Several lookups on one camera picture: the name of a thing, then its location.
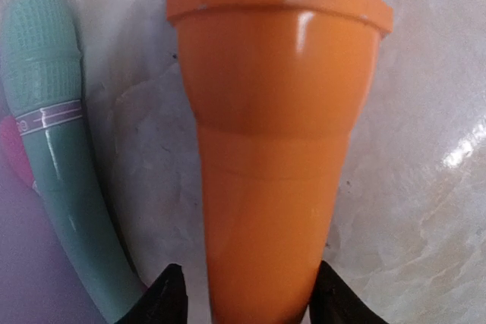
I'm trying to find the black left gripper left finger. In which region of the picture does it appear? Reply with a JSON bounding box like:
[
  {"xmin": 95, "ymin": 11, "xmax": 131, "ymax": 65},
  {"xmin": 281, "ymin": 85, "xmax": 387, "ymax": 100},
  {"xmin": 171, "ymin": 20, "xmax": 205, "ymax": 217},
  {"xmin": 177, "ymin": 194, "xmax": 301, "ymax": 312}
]
[{"xmin": 119, "ymin": 263, "xmax": 188, "ymax": 324}]

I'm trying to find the pink toy microphone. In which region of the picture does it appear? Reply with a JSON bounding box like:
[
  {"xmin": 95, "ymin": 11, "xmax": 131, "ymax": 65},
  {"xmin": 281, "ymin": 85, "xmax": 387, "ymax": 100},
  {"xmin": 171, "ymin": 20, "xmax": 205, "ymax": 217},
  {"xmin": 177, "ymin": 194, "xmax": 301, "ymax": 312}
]
[{"xmin": 1, "ymin": 115, "xmax": 39, "ymax": 193}]

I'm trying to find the teal toy microphone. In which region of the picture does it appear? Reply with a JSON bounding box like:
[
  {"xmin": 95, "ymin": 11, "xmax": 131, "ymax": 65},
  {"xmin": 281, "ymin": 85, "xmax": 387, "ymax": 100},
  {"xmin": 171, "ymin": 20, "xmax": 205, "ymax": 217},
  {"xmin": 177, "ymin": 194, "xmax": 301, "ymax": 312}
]
[{"xmin": 1, "ymin": 0, "xmax": 143, "ymax": 323}]

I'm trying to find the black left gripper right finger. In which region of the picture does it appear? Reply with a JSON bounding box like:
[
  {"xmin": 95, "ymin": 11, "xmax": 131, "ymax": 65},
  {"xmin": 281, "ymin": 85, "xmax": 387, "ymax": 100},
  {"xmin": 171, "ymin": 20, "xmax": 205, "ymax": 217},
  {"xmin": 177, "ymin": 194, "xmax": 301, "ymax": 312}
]
[{"xmin": 309, "ymin": 261, "xmax": 383, "ymax": 324}]

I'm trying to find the orange toy microphone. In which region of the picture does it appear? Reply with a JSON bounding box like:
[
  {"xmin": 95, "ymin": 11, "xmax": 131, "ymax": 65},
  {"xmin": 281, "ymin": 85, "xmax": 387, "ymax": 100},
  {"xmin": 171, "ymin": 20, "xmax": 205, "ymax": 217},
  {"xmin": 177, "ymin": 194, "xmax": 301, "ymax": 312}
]
[{"xmin": 166, "ymin": 0, "xmax": 393, "ymax": 323}]

